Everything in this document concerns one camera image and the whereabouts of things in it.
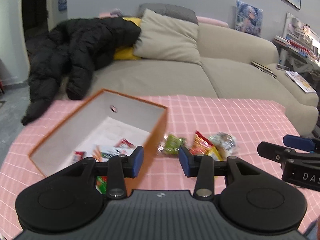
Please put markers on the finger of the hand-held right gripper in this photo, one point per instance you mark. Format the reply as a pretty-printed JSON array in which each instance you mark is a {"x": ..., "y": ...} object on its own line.
[
  {"x": 271, "y": 151},
  {"x": 297, "y": 140}
]

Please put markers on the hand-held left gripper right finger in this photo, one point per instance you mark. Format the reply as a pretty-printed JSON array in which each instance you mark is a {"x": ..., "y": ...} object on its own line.
[{"x": 183, "y": 162}]

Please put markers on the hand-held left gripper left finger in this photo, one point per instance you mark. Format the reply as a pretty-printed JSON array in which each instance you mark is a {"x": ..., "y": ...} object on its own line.
[{"x": 137, "y": 161}]

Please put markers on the green snack packet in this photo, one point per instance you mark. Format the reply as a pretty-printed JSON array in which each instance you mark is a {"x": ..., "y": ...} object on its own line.
[{"x": 173, "y": 143}]

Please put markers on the large red snack packet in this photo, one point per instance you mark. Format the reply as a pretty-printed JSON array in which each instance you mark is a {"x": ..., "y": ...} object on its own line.
[{"x": 123, "y": 145}]

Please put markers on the red orange chips packet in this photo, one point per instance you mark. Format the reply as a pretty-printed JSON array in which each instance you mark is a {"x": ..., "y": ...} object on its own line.
[{"x": 201, "y": 142}]

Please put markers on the yellow snack packet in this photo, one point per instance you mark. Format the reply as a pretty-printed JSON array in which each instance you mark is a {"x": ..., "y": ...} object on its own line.
[{"x": 215, "y": 154}]

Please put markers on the white biscuit stick packet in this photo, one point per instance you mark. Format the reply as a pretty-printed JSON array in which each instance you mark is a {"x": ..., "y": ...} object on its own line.
[{"x": 100, "y": 152}]

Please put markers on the small green stick packet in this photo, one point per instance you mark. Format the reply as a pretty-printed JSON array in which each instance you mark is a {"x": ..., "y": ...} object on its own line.
[{"x": 101, "y": 183}]

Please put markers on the silver bun packet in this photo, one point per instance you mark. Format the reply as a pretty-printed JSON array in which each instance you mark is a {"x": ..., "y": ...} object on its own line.
[{"x": 223, "y": 141}]

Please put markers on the orange cardboard box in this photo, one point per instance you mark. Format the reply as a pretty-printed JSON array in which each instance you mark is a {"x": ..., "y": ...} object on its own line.
[{"x": 137, "y": 110}]

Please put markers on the red stick snack packet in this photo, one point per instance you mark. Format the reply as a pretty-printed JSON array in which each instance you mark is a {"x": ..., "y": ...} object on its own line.
[{"x": 78, "y": 156}]

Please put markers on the person's right forearm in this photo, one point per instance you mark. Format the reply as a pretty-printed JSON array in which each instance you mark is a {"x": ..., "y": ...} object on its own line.
[{"x": 313, "y": 230}]

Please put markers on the pink checked tablecloth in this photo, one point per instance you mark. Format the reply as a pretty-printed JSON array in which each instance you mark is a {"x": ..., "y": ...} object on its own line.
[{"x": 237, "y": 120}]

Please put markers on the white yellow magazine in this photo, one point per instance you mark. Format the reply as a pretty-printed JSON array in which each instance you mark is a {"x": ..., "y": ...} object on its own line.
[{"x": 301, "y": 81}]

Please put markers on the white smartphone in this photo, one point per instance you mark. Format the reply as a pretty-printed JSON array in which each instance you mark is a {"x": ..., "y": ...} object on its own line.
[{"x": 283, "y": 67}]

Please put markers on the white desk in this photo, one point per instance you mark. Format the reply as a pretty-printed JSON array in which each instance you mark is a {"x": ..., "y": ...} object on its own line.
[{"x": 302, "y": 63}]

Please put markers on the black notebook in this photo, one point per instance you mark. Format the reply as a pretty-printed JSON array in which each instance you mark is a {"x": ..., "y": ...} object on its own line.
[{"x": 263, "y": 68}]

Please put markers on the beige sofa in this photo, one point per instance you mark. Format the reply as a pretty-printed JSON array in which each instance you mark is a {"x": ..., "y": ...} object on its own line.
[{"x": 162, "y": 75}]

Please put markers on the stack of books and papers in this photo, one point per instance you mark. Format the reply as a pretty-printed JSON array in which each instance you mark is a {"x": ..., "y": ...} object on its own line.
[{"x": 292, "y": 45}]

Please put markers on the yellow pillow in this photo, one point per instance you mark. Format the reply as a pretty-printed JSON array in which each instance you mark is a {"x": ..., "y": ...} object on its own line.
[{"x": 125, "y": 53}]

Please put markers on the clear desk organizer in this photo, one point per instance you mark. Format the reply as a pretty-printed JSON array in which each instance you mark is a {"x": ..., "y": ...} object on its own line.
[{"x": 302, "y": 31}]

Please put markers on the beige pillow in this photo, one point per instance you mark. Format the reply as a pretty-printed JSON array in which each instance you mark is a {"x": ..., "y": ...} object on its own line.
[{"x": 170, "y": 37}]

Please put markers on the black puffer jacket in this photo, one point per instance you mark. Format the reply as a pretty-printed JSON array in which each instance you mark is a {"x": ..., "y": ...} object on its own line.
[{"x": 82, "y": 42}]

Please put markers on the pink blanket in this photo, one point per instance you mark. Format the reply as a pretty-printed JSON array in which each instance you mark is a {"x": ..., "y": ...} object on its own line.
[{"x": 212, "y": 21}]

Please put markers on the grey purple cloth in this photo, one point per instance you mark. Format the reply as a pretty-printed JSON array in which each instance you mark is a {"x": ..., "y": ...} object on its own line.
[{"x": 116, "y": 12}]

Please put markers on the grey cushion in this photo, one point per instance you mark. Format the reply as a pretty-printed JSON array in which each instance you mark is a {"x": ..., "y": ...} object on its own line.
[{"x": 170, "y": 8}]

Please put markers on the blue figure wall poster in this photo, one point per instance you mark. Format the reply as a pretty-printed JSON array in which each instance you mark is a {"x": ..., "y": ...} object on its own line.
[{"x": 248, "y": 18}]

